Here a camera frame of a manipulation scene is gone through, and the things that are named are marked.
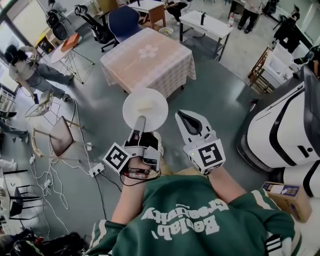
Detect person's tan trousers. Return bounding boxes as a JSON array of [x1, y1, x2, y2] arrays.
[[159, 158, 208, 180]]

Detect black office chair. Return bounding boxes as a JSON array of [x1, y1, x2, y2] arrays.
[[74, 4, 116, 43]]

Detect table with pink tablecloth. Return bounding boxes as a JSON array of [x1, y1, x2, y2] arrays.
[[99, 27, 197, 99]]

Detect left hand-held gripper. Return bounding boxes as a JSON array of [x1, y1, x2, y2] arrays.
[[102, 115, 162, 174]]

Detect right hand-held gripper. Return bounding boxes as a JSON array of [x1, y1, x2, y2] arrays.
[[175, 109, 227, 176]]

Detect white cabinet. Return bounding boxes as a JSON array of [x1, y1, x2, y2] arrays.
[[264, 42, 301, 88]]

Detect cardboard box with purple print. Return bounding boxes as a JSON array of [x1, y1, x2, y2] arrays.
[[261, 181, 313, 223]]

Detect white wire basket table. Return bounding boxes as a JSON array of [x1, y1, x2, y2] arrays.
[[24, 92, 62, 118]]

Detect white long table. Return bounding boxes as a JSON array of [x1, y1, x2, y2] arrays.
[[179, 9, 234, 62]]

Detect person's white shoe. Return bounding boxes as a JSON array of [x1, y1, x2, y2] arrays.
[[152, 131, 165, 157]]

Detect white round wire-leg side table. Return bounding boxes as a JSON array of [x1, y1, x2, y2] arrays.
[[50, 41, 96, 85]]

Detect white power strip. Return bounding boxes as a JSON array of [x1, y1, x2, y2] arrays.
[[89, 162, 105, 178]]

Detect black power cable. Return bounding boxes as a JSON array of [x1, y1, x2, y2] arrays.
[[96, 171, 123, 221]]

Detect blue chair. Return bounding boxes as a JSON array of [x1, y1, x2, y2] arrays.
[[101, 5, 148, 53]]

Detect plain cardboard box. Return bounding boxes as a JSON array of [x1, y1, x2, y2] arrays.
[[36, 33, 56, 55]]

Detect white floor cables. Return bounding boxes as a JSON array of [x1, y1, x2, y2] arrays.
[[29, 98, 101, 236]]

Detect wooden slatted rack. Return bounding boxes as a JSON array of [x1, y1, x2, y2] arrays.
[[247, 46, 276, 95]]

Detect black frame stool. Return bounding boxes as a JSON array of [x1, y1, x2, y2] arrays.
[[3, 169, 43, 221]]

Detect wooden chair with brown seat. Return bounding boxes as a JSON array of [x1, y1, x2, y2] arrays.
[[31, 115, 93, 161]]

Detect black bag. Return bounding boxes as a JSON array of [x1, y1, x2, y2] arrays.
[[9, 231, 86, 256]]

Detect small wooden table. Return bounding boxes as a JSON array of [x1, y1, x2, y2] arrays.
[[127, 0, 167, 32]]

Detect orange box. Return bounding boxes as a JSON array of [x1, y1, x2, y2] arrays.
[[61, 33, 81, 52]]

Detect person's right forearm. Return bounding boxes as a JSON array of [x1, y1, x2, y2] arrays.
[[207, 166, 247, 205]]

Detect pale food piece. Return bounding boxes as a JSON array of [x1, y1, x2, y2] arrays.
[[136, 99, 155, 113]]

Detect person's left forearm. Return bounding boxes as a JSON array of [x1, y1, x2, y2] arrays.
[[111, 171, 153, 226]]

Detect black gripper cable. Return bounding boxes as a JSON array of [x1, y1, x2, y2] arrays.
[[119, 172, 162, 187]]

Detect white round plate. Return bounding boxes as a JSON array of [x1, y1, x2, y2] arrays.
[[122, 88, 169, 133]]

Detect person's green sweatshirt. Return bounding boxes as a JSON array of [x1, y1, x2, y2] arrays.
[[83, 174, 302, 256]]

